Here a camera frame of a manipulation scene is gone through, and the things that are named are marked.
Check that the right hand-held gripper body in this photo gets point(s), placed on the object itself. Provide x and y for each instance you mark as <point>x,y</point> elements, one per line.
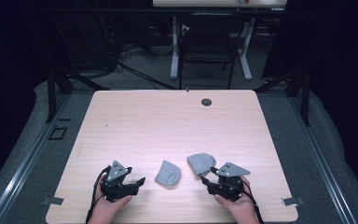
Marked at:
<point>230,170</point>

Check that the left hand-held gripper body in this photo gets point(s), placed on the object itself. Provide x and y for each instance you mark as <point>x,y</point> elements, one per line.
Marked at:
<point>116,174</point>

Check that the grey ankle sock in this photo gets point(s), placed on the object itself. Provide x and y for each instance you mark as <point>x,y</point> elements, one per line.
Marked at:
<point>167,174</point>
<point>200,163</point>

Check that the person's left hand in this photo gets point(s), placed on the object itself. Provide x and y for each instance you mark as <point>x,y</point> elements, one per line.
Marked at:
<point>105,210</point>

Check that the person's right hand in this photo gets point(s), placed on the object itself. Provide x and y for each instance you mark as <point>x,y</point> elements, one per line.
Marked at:
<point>240,210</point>

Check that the dark round table grommet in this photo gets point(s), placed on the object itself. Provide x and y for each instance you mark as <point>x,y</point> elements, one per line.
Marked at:
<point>206,102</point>

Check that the black metal stand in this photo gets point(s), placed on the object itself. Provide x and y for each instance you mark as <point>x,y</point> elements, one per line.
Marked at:
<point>52,93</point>
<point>305,96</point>

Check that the black chair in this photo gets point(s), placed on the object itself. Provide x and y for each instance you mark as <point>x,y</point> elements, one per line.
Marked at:
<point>208,46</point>

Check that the black horizontal bar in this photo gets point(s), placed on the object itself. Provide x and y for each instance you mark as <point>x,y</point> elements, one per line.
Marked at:
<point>136,11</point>

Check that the white desk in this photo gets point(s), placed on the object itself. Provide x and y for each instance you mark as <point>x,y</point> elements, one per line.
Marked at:
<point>199,3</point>

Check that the grey metal table bracket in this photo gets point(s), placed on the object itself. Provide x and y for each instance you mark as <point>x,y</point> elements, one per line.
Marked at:
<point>293,201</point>
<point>52,201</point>

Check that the aluminium floor rail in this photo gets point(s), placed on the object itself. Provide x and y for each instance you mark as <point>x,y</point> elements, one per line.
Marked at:
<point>320,161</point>
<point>28,161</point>

